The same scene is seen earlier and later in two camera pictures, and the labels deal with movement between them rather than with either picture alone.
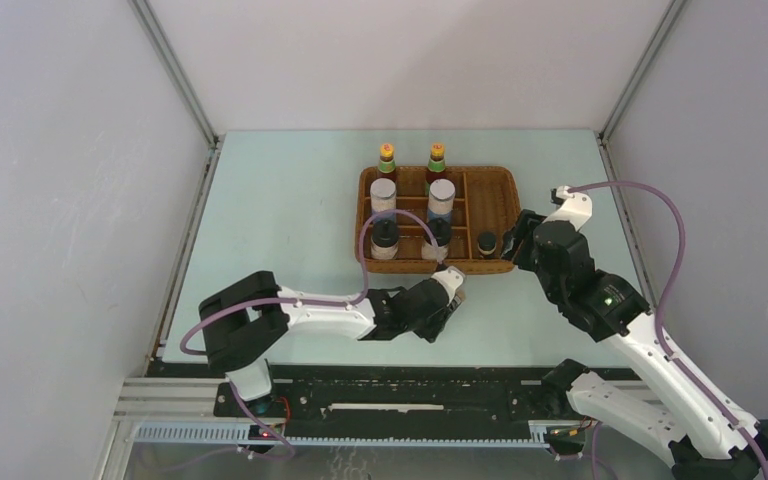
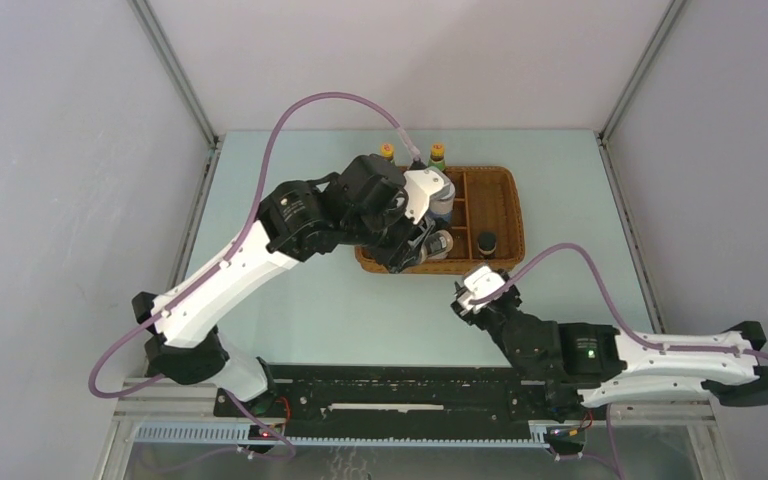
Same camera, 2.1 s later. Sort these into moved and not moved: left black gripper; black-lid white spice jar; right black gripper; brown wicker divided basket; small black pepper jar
Moved: right black gripper; left black gripper; black-lid white spice jar
Not moved: small black pepper jar; brown wicker divided basket
